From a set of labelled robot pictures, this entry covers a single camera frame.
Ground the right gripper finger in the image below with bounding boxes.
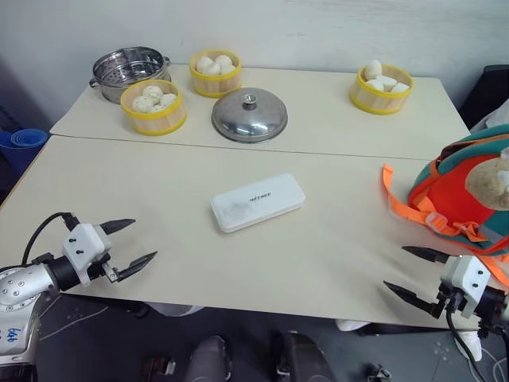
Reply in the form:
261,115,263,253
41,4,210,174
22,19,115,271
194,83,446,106
383,280,441,320
402,245,451,266

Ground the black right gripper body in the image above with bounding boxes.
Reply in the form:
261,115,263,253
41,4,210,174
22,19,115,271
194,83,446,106
434,279,469,320

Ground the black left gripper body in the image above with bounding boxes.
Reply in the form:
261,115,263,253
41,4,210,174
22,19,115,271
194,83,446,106
85,254,121,285

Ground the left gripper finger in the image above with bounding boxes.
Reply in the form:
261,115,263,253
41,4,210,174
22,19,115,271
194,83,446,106
115,250,159,283
99,217,138,236

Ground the orange and green backpack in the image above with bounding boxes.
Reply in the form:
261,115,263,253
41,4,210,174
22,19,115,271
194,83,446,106
382,123,509,288

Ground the white rectangular case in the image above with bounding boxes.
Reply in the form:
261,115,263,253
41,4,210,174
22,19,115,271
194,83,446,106
210,172,307,235

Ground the yellow-rimmed basket of speckled buns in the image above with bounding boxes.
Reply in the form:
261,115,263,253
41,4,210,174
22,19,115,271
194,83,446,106
119,79,188,137

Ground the dark rounded shape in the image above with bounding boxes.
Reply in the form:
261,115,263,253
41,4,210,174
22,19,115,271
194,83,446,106
185,334,235,382
273,329,336,382

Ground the white cloth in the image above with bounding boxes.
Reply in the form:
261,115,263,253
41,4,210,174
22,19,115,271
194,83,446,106
468,103,509,134

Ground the stainless steel steamer pot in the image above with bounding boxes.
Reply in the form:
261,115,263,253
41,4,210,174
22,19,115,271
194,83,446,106
88,45,173,106

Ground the yellow-rimmed wooden steamer basket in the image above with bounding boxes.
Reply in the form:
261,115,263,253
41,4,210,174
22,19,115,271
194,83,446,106
348,63,415,116
188,49,243,99

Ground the stainless steel pot lid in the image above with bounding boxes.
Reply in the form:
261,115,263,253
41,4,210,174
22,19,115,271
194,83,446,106
211,87,289,145

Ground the black chair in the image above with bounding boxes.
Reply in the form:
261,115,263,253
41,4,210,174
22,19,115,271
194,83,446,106
458,64,509,131

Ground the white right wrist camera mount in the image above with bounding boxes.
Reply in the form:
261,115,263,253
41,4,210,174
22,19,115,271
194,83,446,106
440,255,492,320

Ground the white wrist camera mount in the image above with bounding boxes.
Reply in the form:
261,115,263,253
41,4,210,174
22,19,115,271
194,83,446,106
440,255,492,320
62,223,113,287

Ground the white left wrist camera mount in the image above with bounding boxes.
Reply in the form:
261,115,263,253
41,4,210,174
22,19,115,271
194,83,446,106
62,223,113,287

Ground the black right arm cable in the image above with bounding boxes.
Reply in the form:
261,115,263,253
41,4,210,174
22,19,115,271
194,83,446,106
445,300,491,382

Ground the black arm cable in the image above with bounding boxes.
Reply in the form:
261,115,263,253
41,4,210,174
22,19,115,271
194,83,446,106
21,212,79,267
445,300,491,382

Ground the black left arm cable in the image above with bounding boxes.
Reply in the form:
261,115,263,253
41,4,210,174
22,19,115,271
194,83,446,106
21,212,79,267

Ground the white floor cable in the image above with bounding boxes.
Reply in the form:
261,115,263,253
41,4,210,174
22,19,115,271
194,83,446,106
490,349,509,382

